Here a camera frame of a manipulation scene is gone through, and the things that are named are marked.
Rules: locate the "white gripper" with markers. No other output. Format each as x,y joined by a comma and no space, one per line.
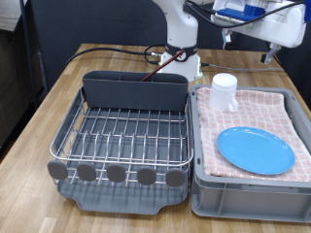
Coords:
285,29

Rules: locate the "white mug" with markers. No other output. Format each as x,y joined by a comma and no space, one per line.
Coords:
222,93

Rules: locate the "reddish brown wooden spoon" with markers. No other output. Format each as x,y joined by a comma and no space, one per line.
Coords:
162,67

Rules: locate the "blue plastic plate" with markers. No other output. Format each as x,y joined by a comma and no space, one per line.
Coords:
256,150

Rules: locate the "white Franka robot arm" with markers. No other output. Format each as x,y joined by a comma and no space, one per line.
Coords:
181,26

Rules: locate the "pink checked towel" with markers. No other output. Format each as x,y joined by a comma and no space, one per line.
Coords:
210,136

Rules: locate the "dark grey cutlery holder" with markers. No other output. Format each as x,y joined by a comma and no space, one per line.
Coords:
136,93

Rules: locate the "grey plastic crate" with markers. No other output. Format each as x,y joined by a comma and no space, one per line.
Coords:
246,202

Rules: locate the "grey plastic drain tray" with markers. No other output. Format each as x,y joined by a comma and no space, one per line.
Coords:
113,200

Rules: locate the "black metal pole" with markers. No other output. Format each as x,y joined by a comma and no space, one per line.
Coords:
27,48

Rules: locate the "dark cabinet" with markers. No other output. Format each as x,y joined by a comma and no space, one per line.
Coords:
13,81

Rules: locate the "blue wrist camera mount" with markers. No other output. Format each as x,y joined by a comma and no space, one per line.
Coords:
239,14

